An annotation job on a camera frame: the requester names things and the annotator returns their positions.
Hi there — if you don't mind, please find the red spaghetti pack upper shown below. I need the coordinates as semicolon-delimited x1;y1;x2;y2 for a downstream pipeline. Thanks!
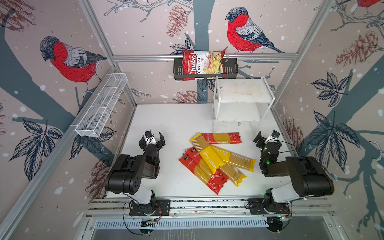
186;148;229;183

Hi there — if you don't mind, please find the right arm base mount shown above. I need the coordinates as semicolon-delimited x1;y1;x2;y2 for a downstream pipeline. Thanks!
245;198;291;215

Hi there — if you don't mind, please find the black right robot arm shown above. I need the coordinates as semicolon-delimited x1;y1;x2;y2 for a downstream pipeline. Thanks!
254;130;335;214

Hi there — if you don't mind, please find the red spaghetti pack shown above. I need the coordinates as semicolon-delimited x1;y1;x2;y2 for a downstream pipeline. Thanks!
186;148;229;183
179;153;229;195
202;133;242;145

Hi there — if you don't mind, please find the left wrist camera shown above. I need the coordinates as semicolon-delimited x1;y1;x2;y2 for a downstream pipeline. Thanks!
145;130;153;139

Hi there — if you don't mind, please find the white wire mesh basket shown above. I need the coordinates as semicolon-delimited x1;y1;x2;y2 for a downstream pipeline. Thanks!
75;73;128;138

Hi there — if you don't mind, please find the red spaghetti pack lower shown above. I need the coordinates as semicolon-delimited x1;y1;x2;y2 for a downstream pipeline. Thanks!
179;153;229;195

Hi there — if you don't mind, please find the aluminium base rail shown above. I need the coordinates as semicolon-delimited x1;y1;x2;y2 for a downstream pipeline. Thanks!
85;196;336;219

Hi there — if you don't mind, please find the red spaghetti pack rear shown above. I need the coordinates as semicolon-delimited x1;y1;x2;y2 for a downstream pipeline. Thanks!
202;133;242;145

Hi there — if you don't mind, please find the yellow spaghetti pack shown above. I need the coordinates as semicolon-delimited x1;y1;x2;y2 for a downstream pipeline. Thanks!
190;133;225;174
220;164;247;187
212;146;256;173

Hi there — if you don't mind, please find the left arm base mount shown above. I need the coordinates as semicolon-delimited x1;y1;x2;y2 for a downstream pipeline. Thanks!
129;200;171;217

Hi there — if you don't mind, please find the white two-tier shelf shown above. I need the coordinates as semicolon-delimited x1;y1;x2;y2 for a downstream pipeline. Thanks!
212;76;276;133

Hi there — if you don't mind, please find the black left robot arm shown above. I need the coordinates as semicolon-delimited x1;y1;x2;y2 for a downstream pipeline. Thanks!
105;131;166;212

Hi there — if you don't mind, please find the red cassava chips bag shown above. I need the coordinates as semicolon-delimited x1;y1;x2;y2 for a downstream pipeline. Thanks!
182;50;226;75

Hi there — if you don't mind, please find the black wall basket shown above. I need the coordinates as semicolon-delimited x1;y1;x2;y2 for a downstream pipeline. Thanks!
174;58;239;81

